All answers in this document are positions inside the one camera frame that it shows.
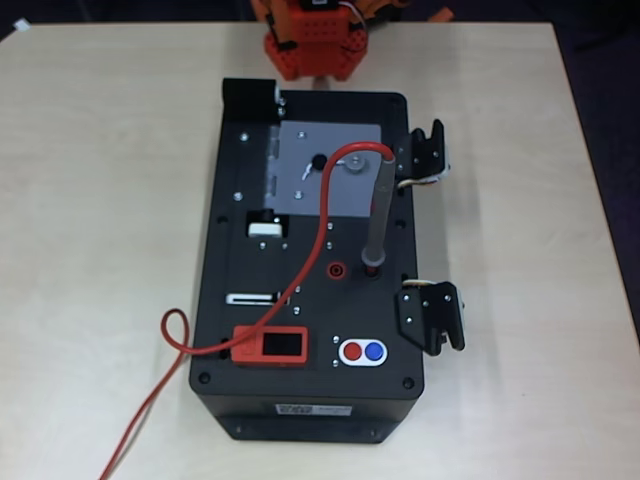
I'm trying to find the red probe cable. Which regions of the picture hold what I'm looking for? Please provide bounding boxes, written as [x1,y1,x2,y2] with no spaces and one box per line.
[98,141,396,480]

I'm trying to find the grey metal lid panel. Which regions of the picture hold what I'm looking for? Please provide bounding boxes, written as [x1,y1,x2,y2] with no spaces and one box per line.
[269,119,385,220]

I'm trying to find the grey test probe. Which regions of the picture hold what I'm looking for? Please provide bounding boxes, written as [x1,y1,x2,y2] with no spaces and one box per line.
[360,152,399,275]

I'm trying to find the white angle knob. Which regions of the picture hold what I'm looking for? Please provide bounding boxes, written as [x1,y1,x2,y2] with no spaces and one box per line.
[247,209,285,239]

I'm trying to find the black task box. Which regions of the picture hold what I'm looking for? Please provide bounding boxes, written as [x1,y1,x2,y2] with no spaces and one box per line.
[188,77,426,444]

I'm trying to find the white slot slider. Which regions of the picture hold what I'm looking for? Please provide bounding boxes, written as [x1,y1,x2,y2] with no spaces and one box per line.
[224,292,294,307]

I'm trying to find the white oval button panel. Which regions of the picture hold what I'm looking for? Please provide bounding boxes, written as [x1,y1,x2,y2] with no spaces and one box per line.
[338,338,389,367]

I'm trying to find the red display module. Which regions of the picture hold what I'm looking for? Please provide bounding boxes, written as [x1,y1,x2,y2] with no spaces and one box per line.
[230,324,310,369]

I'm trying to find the white label sticker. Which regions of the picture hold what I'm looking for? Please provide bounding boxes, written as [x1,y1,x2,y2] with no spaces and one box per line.
[274,403,354,417]

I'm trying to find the black cable bracket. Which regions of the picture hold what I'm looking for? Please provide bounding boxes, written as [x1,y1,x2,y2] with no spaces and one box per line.
[391,118,454,190]
[395,280,467,358]

